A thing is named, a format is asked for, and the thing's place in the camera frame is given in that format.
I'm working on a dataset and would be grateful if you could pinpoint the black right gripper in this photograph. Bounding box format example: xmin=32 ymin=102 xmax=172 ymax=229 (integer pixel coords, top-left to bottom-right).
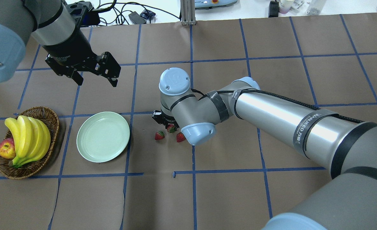
xmin=152 ymin=107 xmax=177 ymax=128

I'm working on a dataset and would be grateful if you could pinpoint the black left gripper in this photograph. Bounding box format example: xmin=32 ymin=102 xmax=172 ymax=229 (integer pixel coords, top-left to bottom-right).
xmin=45 ymin=32 xmax=121 ymax=88

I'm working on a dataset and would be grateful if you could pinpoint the red strawberry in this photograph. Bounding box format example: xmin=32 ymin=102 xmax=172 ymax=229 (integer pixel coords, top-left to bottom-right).
xmin=154 ymin=130 xmax=165 ymax=140
xmin=166 ymin=124 xmax=177 ymax=133
xmin=176 ymin=132 xmax=186 ymax=143

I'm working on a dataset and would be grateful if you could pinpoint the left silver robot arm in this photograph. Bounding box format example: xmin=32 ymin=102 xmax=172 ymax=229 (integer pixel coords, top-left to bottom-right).
xmin=0 ymin=0 xmax=121 ymax=87

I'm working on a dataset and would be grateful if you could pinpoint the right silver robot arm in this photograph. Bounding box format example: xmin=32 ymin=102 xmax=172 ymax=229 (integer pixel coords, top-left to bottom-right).
xmin=153 ymin=67 xmax=377 ymax=230

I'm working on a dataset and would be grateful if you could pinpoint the light green plate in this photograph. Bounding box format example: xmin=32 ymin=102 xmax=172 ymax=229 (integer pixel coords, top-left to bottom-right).
xmin=76 ymin=111 xmax=130 ymax=163

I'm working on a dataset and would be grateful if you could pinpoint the brown wicker basket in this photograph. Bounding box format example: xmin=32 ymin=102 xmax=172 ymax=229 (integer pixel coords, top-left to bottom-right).
xmin=0 ymin=106 xmax=59 ymax=179

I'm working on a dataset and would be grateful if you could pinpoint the small black adapter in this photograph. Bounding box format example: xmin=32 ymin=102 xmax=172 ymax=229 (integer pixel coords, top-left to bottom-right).
xmin=128 ymin=11 xmax=146 ymax=25

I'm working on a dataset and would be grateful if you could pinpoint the yellow banana bunch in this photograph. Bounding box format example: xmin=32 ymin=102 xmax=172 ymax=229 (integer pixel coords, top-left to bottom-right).
xmin=4 ymin=115 xmax=51 ymax=168

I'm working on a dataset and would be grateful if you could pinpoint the red yellow apple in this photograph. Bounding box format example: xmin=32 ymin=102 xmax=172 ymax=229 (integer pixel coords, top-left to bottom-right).
xmin=0 ymin=137 xmax=16 ymax=159

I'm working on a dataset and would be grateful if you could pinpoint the blue teach pendant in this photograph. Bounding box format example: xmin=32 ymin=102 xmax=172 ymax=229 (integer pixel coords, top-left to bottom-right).
xmin=194 ymin=0 xmax=238 ymax=9

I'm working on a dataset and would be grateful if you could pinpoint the black power adapter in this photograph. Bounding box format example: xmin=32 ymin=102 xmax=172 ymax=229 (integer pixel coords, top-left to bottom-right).
xmin=268 ymin=0 xmax=279 ymax=18

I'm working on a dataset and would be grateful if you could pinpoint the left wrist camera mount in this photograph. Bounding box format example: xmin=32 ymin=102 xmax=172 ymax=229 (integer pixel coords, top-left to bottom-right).
xmin=65 ymin=1 xmax=100 ymax=28

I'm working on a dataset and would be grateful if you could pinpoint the aluminium frame post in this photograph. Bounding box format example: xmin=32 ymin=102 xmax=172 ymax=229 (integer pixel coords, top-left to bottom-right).
xmin=180 ymin=0 xmax=197 ymax=26

